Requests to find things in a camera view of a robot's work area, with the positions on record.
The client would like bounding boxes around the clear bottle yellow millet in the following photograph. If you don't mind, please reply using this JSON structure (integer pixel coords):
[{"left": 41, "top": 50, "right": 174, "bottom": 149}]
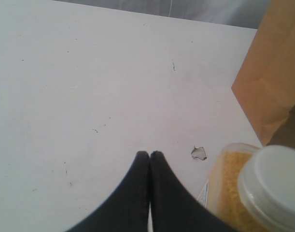
[{"left": 197, "top": 143, "right": 295, "bottom": 232}]

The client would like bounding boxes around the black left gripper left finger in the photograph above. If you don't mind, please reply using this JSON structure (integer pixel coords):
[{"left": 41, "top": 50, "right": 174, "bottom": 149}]
[{"left": 70, "top": 151, "right": 150, "bottom": 232}]

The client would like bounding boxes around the brown paper shopping bag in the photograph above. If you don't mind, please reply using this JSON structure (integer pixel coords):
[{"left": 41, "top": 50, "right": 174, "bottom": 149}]
[{"left": 231, "top": 0, "right": 295, "bottom": 148}]

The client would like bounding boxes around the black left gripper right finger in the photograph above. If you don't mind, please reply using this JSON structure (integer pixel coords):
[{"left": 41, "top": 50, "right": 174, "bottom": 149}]
[{"left": 149, "top": 151, "right": 235, "bottom": 232}]

